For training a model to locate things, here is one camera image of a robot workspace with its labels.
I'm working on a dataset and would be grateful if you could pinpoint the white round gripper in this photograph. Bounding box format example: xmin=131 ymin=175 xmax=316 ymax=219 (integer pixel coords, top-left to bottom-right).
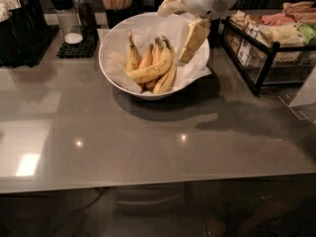
xmin=157 ymin=0 xmax=236 ymax=63

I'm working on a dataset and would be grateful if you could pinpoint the large front yellow banana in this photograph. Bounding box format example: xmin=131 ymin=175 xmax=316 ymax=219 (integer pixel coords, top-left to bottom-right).
xmin=126 ymin=38 xmax=173 ymax=84

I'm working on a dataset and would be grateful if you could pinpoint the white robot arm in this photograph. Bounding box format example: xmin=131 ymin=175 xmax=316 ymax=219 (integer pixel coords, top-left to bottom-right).
xmin=157 ymin=0 xmax=236 ymax=63

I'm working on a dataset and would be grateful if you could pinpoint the orange-yellow banana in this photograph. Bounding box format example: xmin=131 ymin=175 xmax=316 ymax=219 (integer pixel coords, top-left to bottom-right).
xmin=138 ymin=43 xmax=153 ymax=68
xmin=145 ymin=38 xmax=163 ymax=91

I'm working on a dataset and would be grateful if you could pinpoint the orange-yellow middle banana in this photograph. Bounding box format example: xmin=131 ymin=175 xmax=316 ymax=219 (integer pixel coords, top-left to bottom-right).
xmin=138 ymin=43 xmax=153 ymax=68

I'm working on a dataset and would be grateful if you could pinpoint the white ceramic bowl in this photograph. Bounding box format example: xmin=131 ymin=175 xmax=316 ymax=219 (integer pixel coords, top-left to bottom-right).
xmin=97 ymin=11 xmax=211 ymax=101

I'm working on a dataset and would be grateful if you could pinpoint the right yellow banana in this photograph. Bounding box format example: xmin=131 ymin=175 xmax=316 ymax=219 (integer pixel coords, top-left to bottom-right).
xmin=153 ymin=37 xmax=177 ymax=94

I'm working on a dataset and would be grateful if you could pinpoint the left spotted yellow banana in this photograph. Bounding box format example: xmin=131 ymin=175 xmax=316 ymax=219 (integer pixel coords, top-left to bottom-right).
xmin=124 ymin=30 xmax=139 ymax=72

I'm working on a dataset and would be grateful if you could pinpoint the cup of wooden stirrers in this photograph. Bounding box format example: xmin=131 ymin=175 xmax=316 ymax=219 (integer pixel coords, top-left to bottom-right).
xmin=102 ymin=0 xmax=132 ymax=29

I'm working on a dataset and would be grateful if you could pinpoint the dark pepper shaker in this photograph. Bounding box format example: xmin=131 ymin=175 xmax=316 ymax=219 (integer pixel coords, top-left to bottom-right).
xmin=74 ymin=0 xmax=97 ymax=33

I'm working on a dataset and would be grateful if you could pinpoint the glass sugar dispenser black lid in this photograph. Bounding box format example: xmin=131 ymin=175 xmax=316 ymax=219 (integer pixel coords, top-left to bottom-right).
xmin=50 ymin=0 xmax=83 ymax=44

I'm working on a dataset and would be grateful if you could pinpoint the large black rubber mat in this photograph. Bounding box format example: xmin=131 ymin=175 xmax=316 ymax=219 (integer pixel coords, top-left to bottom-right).
xmin=0 ymin=25 xmax=59 ymax=68

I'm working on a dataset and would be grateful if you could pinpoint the black container with packets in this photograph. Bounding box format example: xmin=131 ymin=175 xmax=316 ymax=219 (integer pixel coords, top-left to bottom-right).
xmin=0 ymin=0 xmax=47 ymax=65

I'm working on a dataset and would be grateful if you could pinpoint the black wire condiment rack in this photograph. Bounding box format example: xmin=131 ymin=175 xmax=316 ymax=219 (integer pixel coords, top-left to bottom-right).
xmin=220 ymin=17 xmax=316 ymax=95

